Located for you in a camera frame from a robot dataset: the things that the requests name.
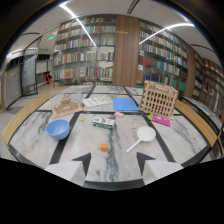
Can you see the white round paddle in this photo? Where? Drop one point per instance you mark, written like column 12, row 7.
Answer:
column 144, row 135

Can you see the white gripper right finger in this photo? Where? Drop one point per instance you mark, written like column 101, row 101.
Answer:
column 156, row 168

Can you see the blue bowl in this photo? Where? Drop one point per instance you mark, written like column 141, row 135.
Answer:
column 58, row 129

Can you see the blue folder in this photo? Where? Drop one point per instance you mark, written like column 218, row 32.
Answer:
column 125, row 104

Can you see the orange cube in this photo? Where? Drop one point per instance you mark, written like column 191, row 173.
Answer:
column 104, row 147

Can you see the wooden wall panel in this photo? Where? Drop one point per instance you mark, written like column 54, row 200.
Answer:
column 126, row 50

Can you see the pink eraser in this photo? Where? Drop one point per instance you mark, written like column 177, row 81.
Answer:
column 119, row 114

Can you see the large wooden building model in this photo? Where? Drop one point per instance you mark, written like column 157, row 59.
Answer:
column 158, row 98

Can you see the green and white box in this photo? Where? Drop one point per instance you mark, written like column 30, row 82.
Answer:
column 103, row 122

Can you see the small yellow-green piece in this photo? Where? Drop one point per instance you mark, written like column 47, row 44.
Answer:
column 81, row 119

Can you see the bookshelf with books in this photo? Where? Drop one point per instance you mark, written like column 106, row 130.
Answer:
column 83, row 53
column 163, row 56

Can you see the red stool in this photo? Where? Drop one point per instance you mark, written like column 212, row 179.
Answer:
column 47, row 79

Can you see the magenta booklet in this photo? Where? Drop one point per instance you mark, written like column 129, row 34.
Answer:
column 159, row 119

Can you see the wooden bench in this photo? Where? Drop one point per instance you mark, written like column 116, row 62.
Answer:
column 25, row 113
column 199, row 122

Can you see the small wooden building model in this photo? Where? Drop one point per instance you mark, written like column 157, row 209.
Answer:
column 66, row 106

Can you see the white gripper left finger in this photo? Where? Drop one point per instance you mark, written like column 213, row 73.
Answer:
column 68, row 170

